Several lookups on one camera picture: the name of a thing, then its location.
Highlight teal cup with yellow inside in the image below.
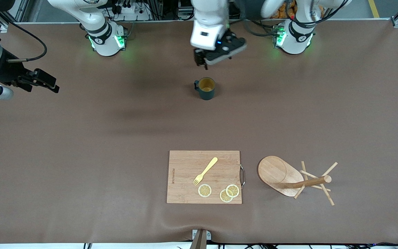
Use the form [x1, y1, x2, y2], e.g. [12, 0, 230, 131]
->
[194, 77, 216, 101]

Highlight wooden mug rack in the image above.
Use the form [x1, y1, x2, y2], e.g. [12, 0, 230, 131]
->
[257, 156, 338, 206]

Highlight brown table cover sheet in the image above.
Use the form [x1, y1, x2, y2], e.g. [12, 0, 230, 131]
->
[0, 20, 398, 245]

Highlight white power strip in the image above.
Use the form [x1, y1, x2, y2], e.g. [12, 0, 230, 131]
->
[114, 3, 144, 14]

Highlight orange snack bags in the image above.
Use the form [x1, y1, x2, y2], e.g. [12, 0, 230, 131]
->
[270, 0, 297, 20]

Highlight wooden cutting board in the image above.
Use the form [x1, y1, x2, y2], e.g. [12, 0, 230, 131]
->
[167, 150, 246, 204]

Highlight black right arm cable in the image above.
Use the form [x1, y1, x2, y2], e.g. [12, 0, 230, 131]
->
[0, 12, 48, 63]

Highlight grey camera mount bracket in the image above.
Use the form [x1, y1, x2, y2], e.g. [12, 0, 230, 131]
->
[189, 229, 212, 249]

